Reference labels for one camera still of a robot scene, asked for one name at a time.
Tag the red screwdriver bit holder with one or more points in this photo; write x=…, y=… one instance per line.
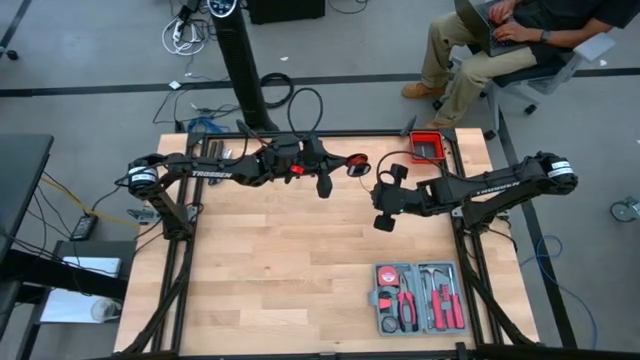
x=442, y=290

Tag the grey caster wheel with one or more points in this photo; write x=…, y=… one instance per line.
x=622, y=210

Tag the black wristwatch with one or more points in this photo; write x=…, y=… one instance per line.
x=545, y=36

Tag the grey tool kit case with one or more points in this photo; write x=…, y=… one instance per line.
x=417, y=300

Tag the red tape measure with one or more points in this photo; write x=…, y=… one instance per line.
x=387, y=276

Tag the blue grey office chair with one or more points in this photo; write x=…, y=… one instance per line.
x=530, y=75

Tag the person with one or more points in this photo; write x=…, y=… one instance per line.
x=480, y=65

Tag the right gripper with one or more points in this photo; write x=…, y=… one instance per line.
x=400, y=197

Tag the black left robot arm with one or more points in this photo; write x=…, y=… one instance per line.
x=200, y=172

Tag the black floor box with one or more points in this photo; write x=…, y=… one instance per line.
x=285, y=10

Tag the black desk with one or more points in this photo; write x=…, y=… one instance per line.
x=20, y=170

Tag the clear plastic cup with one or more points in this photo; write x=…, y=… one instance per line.
x=105, y=310

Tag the black power adapter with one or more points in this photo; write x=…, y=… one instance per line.
x=84, y=227

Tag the person's hand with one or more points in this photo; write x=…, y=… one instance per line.
x=500, y=10
x=517, y=32

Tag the black tower fan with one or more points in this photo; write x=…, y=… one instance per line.
x=240, y=60

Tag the red plastic bin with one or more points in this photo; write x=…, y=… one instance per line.
x=412, y=147

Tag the black red utility knife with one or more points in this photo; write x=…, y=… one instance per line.
x=385, y=302

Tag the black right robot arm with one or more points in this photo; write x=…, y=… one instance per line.
x=495, y=187

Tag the grey metal mounting bracket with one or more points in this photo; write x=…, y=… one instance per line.
x=140, y=216
x=455, y=213

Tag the grey laptop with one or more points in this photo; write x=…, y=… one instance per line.
x=480, y=25

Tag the black table frame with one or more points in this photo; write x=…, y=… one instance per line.
x=360, y=133

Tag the silver black pliers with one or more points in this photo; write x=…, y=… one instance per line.
x=228, y=152

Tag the grey rolling chair base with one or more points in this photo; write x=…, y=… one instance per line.
x=10, y=54

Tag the white power strip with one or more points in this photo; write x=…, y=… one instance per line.
x=177, y=32

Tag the tan boot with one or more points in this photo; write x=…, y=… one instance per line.
x=440, y=124
x=420, y=90

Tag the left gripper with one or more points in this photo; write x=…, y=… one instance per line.
x=290, y=157

